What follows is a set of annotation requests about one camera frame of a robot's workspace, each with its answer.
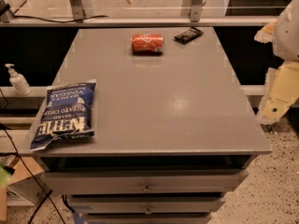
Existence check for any grey drawer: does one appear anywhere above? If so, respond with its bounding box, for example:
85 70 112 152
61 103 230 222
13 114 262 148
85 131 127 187
41 170 249 195
86 214 211 224
68 196 224 214

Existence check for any bottom grey drawer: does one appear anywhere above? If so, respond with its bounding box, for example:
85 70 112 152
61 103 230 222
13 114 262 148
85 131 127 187
86 214 211 224

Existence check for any grey metal frame rail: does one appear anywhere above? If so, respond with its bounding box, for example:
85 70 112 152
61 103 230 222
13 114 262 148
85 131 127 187
1 0 277 27

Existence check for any top grey drawer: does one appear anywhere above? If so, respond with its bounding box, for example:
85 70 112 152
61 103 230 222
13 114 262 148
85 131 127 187
41 170 249 195

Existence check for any black cable on floor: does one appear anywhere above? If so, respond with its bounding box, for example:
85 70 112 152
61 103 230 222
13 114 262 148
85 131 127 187
0 123 67 224

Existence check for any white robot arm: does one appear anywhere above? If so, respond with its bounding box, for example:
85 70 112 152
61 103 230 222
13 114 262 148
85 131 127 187
254 0 299 125

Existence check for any white pump sanitizer bottle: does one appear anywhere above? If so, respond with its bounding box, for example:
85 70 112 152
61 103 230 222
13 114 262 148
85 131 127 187
5 63 32 96

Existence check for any blue kettle chips bag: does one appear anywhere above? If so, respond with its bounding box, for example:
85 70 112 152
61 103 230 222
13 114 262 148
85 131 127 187
31 79 96 151

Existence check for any cardboard box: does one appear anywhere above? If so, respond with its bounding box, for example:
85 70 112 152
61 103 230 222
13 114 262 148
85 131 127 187
0 156 44 223

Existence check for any grey drawer cabinet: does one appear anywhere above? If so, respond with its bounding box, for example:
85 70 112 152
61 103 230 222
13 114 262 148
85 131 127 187
19 26 273 224

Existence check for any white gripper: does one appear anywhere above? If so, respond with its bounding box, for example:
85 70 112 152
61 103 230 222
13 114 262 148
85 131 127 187
256 61 299 125

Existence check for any middle grey drawer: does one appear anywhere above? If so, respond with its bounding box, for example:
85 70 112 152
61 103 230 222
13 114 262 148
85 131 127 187
68 196 224 214

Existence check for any black cable on rail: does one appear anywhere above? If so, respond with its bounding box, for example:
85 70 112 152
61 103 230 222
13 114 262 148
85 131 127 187
12 14 108 24

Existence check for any red coke can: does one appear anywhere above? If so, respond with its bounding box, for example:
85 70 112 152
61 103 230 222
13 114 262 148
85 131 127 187
131 34 164 53

